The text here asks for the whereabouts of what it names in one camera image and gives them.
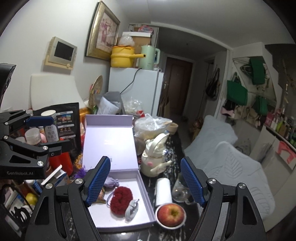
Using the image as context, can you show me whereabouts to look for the lavender satin drawstring pouch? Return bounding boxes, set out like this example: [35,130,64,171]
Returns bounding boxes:
[103,176,119,188]

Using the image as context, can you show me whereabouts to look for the yellow lemon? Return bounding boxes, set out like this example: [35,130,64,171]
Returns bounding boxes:
[26,193,38,206]

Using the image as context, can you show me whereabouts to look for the blue white tissue box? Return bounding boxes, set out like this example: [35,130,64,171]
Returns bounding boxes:
[32,165,67,194]

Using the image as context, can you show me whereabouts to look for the gold framed picture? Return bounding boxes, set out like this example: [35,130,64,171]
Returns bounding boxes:
[85,1,120,60]

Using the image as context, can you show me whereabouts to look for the lavender gift box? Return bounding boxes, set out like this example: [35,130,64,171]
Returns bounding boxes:
[83,115,156,232]

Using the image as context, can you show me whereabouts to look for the black snack pouch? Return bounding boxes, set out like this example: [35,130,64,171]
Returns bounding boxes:
[33,102,82,160]

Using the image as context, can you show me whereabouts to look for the white paper roll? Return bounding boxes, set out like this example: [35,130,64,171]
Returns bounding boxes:
[156,178,172,207]

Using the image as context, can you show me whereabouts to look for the green tote bag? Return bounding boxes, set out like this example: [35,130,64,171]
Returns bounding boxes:
[227,72,248,106]

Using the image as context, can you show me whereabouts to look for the white refrigerator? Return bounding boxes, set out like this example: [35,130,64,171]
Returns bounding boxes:
[108,67,164,116]

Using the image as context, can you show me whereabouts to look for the clear drinking glass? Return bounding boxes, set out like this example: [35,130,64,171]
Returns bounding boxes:
[171,173,191,203]

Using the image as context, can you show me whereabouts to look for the red fluffy scrunchie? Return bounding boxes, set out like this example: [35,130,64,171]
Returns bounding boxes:
[110,186,133,216]

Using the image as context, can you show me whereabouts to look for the small metal bowl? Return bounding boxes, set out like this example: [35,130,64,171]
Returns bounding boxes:
[155,203,187,230]

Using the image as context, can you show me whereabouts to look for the cream cartoon kettle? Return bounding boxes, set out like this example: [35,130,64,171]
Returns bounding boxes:
[140,133,172,177]

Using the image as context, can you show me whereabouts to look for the light green electric kettle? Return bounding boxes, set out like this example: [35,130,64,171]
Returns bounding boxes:
[138,45,161,70]

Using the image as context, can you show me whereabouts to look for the red plastic container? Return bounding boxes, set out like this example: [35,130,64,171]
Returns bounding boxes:
[49,152,73,176]

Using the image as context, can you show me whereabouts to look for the wall intercom screen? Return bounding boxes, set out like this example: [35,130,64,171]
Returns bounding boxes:
[44,37,77,70]

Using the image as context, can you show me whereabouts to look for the white plastic bag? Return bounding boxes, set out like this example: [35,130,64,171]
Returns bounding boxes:
[133,114,173,141]

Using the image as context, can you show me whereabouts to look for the grey leaf-pattern cushion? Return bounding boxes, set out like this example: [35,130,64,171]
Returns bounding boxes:
[203,141,275,220]

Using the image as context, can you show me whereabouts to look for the yellow pot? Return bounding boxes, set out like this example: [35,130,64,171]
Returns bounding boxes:
[110,46,146,68]

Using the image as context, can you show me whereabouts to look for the red apple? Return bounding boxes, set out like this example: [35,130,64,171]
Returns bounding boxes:
[157,203,185,227]

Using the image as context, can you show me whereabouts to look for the gold brown snack packet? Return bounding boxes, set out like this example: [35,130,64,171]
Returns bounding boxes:
[96,187,106,204]

